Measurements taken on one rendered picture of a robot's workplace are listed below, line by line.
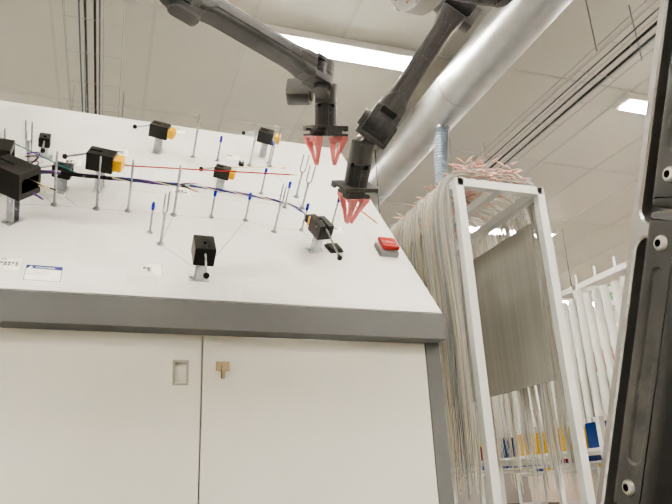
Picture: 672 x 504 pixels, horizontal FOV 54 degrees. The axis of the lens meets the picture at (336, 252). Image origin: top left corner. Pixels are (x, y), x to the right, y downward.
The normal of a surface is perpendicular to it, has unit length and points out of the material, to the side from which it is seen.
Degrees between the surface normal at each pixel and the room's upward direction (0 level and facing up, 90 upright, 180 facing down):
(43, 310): 90
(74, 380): 90
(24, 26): 180
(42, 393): 90
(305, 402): 90
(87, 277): 52
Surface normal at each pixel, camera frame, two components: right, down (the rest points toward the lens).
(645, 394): -0.95, -0.07
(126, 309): 0.35, -0.33
